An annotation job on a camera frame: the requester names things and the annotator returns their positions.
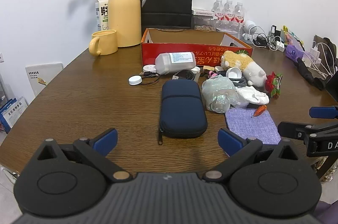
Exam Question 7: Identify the yellow thermos jug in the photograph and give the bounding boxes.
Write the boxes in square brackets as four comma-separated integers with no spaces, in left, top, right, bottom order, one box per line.
[108,0,149,48]

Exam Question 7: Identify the navy zip case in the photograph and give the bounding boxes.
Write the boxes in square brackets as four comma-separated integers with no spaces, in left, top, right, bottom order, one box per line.
[158,79,208,146]

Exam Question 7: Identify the purple woven mat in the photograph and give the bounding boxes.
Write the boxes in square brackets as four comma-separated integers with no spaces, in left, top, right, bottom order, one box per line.
[225,108,282,145]

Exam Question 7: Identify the translucent green plastic bag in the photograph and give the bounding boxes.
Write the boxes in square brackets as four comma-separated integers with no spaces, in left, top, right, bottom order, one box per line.
[202,75,239,113]

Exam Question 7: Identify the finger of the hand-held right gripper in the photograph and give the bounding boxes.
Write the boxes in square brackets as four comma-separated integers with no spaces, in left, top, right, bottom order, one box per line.
[309,106,338,119]
[278,121,307,139]

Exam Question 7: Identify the red cardboard box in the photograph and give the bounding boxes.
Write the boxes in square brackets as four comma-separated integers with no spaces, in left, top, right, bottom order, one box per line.
[141,28,253,67]

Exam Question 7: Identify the white tissue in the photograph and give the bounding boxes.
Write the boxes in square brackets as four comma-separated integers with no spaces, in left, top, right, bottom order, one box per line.
[236,87,270,108]

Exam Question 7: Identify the small orange plastic toy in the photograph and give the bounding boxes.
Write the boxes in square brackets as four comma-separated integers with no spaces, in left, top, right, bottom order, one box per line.
[252,105,267,118]

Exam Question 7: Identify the white milk carton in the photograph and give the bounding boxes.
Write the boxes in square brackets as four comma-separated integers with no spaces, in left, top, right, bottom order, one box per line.
[95,0,111,31]

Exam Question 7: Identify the yellow ceramic mug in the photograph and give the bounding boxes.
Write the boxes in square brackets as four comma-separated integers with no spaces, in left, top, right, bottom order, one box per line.
[88,30,118,56]

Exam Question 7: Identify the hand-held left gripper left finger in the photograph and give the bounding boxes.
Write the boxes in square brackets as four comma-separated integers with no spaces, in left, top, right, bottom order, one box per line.
[35,128,132,183]

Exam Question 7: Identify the white ribbed bottle cap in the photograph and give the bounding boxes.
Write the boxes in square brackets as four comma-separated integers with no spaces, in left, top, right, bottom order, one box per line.
[226,67,243,79]

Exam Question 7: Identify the blue booklets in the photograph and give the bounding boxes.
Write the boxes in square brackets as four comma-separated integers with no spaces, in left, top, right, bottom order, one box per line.
[0,97,28,135]

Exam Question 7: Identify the white charging cables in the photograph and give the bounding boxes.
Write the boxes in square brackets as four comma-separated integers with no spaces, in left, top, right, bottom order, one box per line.
[304,42,338,79]

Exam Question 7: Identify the tangle of charger cables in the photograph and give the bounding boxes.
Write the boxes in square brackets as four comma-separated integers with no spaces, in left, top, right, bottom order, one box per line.
[252,32,282,50]

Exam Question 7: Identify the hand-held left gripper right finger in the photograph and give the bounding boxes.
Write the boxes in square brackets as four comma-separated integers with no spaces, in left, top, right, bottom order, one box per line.
[202,127,301,183]

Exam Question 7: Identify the red artificial rose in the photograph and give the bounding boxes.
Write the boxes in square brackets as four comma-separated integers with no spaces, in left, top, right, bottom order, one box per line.
[265,71,283,99]

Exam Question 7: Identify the black cloth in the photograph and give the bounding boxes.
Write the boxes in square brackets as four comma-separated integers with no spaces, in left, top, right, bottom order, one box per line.
[294,57,326,91]

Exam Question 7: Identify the purple soft pouch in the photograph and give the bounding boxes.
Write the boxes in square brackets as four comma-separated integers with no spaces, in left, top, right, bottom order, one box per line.
[285,44,307,59]

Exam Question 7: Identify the white charger puck with cable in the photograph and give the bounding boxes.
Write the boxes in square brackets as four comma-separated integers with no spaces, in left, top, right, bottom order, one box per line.
[128,71,161,86]

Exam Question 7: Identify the white sign board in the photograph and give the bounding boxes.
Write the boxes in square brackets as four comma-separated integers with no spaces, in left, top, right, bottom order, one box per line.
[26,63,64,98]

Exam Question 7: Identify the yellow and white plush toy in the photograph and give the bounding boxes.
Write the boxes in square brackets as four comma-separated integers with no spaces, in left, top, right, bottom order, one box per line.
[220,50,267,87]

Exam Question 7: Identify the black coiled cable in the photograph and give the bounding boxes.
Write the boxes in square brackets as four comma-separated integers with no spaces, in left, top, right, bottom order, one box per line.
[172,69,196,81]

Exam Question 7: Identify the white robot-shaped fan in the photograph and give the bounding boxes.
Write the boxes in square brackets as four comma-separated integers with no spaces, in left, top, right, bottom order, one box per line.
[241,20,258,41]

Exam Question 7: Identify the white power adapter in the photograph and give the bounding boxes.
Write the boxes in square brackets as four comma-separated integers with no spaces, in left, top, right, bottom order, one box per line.
[310,46,322,63]

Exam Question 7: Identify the clear water bottle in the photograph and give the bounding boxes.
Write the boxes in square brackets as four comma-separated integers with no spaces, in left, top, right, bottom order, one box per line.
[222,0,236,29]
[234,1,247,31]
[212,0,225,29]

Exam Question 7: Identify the flat white printed box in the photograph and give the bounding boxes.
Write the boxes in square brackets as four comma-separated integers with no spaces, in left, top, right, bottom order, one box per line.
[192,9,218,16]

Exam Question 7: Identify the colourful snack packet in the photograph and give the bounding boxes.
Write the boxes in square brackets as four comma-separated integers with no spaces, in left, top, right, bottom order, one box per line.
[282,26,299,45]

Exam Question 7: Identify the grey braided cable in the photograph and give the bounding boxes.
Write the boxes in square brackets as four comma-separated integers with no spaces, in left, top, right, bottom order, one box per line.
[230,76,249,87]

